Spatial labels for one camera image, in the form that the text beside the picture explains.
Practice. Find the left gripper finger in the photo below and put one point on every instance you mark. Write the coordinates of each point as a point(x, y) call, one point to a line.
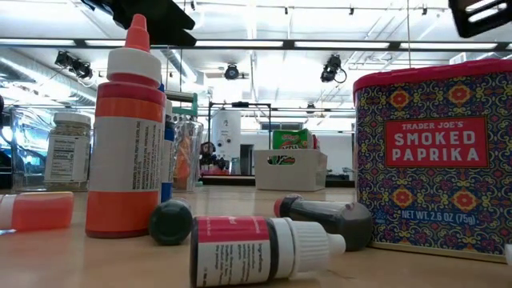
point(172, 24)

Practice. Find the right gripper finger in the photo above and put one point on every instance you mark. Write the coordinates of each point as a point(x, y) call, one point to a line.
point(480, 12)

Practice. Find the large blue food colouring bottle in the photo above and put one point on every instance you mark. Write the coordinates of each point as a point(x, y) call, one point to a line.
point(168, 160)

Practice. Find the large orange food colouring bottle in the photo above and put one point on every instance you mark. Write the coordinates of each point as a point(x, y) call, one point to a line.
point(124, 160)

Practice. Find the white lid spice jar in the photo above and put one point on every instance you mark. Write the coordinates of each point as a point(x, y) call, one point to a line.
point(66, 156)

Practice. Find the smoked paprika tin red lid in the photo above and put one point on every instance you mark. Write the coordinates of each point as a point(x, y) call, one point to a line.
point(436, 168)

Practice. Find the green Apple Jacks cereal box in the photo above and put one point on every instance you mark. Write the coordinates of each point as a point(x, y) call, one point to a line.
point(290, 140)

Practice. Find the small dark green dropper bottle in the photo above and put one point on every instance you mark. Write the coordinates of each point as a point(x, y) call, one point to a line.
point(171, 222)

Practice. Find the small orange dropper bottle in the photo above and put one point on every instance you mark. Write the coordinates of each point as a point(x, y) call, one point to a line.
point(40, 211)

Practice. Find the small red-label dropper bottle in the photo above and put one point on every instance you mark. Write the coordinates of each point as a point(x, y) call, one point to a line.
point(240, 256)

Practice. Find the dark maroon squeeze bottle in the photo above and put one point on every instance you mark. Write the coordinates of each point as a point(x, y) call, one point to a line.
point(332, 220)

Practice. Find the teal steel box grater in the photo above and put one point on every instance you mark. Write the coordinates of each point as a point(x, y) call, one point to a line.
point(194, 105)

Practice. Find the white cylindrical tank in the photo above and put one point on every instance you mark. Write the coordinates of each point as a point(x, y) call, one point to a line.
point(226, 132)

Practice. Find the person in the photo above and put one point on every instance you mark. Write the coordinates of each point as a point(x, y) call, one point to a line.
point(208, 154)

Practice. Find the clear plastic container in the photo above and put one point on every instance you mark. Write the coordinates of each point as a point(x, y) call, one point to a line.
point(24, 160)

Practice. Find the grey plastic bin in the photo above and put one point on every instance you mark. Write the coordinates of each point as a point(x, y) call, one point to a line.
point(304, 172)

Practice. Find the black ceiling-mounted camera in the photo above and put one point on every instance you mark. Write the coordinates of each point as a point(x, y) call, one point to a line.
point(74, 64)
point(331, 69)
point(231, 72)

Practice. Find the black metal stand frame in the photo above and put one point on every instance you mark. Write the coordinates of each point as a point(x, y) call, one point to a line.
point(240, 105)

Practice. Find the black aluminium table frame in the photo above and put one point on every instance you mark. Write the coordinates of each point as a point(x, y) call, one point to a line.
point(228, 181)

